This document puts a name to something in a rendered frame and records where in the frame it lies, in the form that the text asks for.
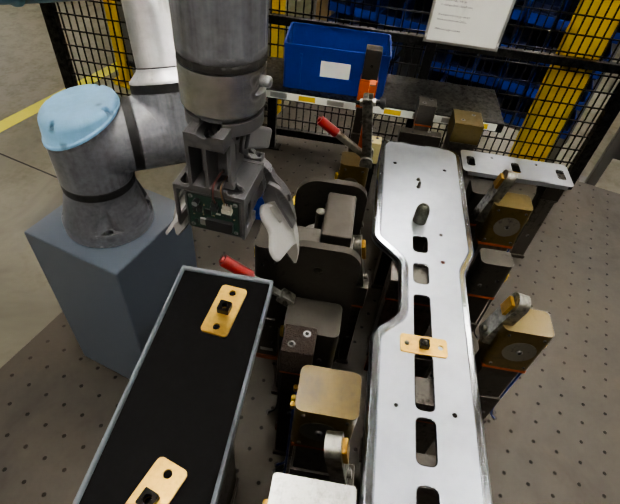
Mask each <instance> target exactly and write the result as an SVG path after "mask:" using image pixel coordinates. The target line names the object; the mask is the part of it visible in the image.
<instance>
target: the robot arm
mask: <svg viewBox="0 0 620 504"><path fill-rule="evenodd" d="M121 3H122V7H123V12H124V16H125V21H126V26H127V30H128V35H129V39H130V44H131V48H132V53H133V57H134V62H135V66H136V72H135V74H134V75H133V77H132V78H131V80H130V81H129V86H130V91H131V95H130V96H121V97H118V95H117V94H116V93H115V91H114V90H113V89H111V88H109V87H107V86H104V85H100V86H98V85H97V84H85V85H78V86H74V87H70V88H67V89H65V90H62V91H60V92H58V93H56V94H54V95H53V96H51V98H49V99H48V100H46V101H45V102H44V103H43V105H42V106H41V108H40V109H39V112H38V116H37V121H38V125H39V128H40V131H41V135H42V143H43V145H44V147H45V148H46V149H47V152H48V154H49V157H50V159H51V162H52V165H53V167H54V170H55V173H56V175H57V178H58V181H59V183H60V186H61V189H62V191H63V209H62V214H61V218H62V223H63V225H64V228H65V230H66V233H67V235H68V236H69V237H70V238H71V239H72V240H73V241H75V242H76V243H78V244H81V245H83V246H87V247H92V248H110V247H116V246H120V245H123V244H126V243H129V242H131V241H133V240H135V239H137V238H138V237H140V236H141V235H142V234H144V233H145V232H146V231H147V230H148V228H149V227H150V226H151V224H152V222H153V218H154V211H153V206H152V202H151V199H150V197H149V196H148V194H147V193H146V191H145V190H144V188H143V187H142V186H141V184H140V183H139V181H138V180H137V178H136V177H135V172H134V171H139V170H144V169H151V168H157V167H163V166H168V165H174V164H180V163H186V166H185V167H184V169H183V170H182V171H181V172H180V174H179V175H178V176H177V178H176V179H175V180H174V182H173V183H172V186H173V192H174V198H175V210H174V218H173V221H172V223H171V224H170V226H169V227H168V229H167V230H166V235H167V234H168V233H169V232H170V231H171V230H172V228H173V227H174V228H175V232H176V234H177V235H178V236H179V235H180V234H181V233H182V232H183V231H184V230H185V229H186V228H187V226H188V225H189V224H190V226H194V227H198V228H202V229H207V230H211V231H215V232H219V233H224V234H228V235H232V236H236V237H240V238H241V237H242V239H243V240H245V239H246V237H247V235H248V233H249V231H250V229H251V227H252V224H253V222H254V220H255V218H256V210H253V209H254V208H255V206H256V202H257V200H258V199H259V198H260V197H261V196H262V195H263V196H262V198H263V200H264V204H263V205H261V206H260V208H259V215H260V219H261V221H262V223H263V224H264V226H265V227H266V229H267V231H268V235H269V253H270V255H271V257H272V258H273V260H275V261H277V262H278V261H280V260H281V259H282V258H283V257H284V255H285V254H287V255H288V257H289V258H290V260H291V261H292V262H293V263H296V262H297V259H298V254H299V235H298V228H297V222H296V219H297V217H296V213H295V208H294V203H293V198H292V195H291V193H290V191H289V189H288V187H287V186H286V184H285V183H284V182H283V181H282V179H281V178H280V177H279V176H278V175H277V174H276V172H275V170H274V168H273V167H272V164H271V163H270V162H269V161H267V160H266V159H265V158H264V157H265V153H263V152H259V151H256V150H255V149H262V148H268V147H269V145H270V140H271V135H272V129H271V128H270V127H266V126H262V124H263V122H264V105H265V102H266V88H270V87H271V86H272V83H273V79H272V77H271V76H268V75H266V67H267V50H268V12H269V0H121ZM179 193H180V196H179ZM263 193H264V194H263Z"/></svg>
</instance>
